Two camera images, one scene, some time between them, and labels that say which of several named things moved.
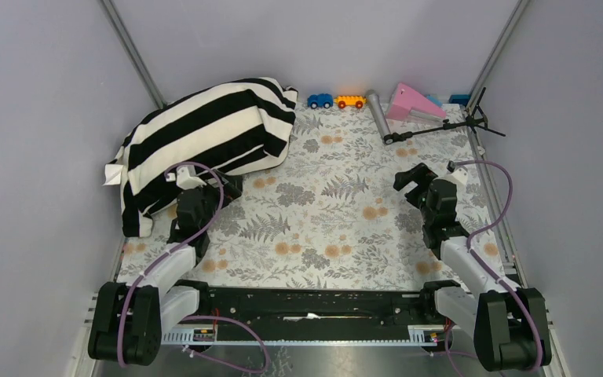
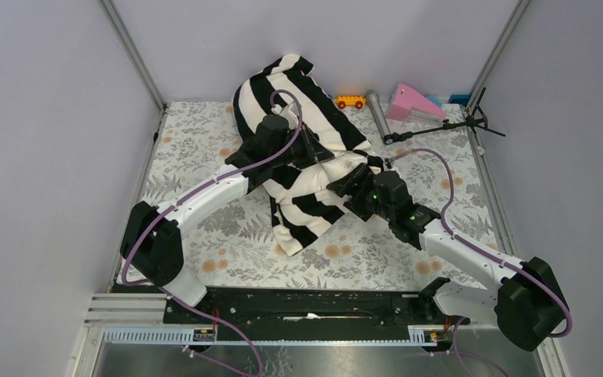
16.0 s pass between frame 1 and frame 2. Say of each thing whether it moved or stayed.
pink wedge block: stayed
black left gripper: moved
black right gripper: moved
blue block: stayed
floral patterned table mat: stayed
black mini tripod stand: stayed
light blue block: stayed
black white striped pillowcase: moved
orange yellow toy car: stayed
